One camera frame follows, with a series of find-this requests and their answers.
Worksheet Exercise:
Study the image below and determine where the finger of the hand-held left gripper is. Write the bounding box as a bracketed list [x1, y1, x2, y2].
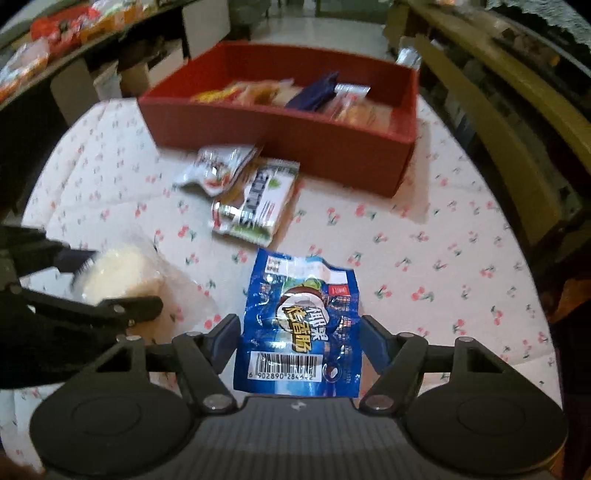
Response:
[28, 233, 100, 278]
[14, 285, 165, 331]

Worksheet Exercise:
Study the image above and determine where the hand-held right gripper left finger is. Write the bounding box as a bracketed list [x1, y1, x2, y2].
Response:
[68, 314, 242, 415]

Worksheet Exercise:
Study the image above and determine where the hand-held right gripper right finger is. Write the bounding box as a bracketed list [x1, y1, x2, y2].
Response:
[359, 315, 527, 414]

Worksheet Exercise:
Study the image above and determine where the clear packet with white cake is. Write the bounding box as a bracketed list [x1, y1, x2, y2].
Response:
[71, 233, 223, 352]

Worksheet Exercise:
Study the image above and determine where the red cardboard box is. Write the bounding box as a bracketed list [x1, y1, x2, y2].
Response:
[137, 40, 420, 199]

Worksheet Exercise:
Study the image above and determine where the gold red snack packet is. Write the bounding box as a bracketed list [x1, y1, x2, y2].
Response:
[189, 85, 241, 103]

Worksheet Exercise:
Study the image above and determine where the clear packet with orange crackers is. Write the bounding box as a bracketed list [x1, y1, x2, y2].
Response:
[322, 82, 400, 135]

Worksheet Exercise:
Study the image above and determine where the orange bread packet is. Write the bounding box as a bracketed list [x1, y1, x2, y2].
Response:
[230, 80, 288, 106]

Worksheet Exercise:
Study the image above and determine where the dark blue snack packet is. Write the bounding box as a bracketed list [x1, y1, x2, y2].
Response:
[283, 71, 341, 112]

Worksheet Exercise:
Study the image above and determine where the green white snack packet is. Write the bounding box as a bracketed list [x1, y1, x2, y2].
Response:
[211, 158, 301, 247]

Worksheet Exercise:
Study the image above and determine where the small grey snack packet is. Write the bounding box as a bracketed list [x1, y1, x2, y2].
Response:
[172, 145, 260, 195]

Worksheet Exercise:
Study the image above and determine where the pile of snack packets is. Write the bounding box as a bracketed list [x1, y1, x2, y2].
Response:
[0, 0, 154, 101]

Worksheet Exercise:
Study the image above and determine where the wooden television stand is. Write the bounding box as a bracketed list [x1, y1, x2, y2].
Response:
[385, 0, 591, 278]

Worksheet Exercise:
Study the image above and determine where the white plastic bag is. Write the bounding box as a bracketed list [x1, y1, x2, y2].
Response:
[396, 45, 424, 71]

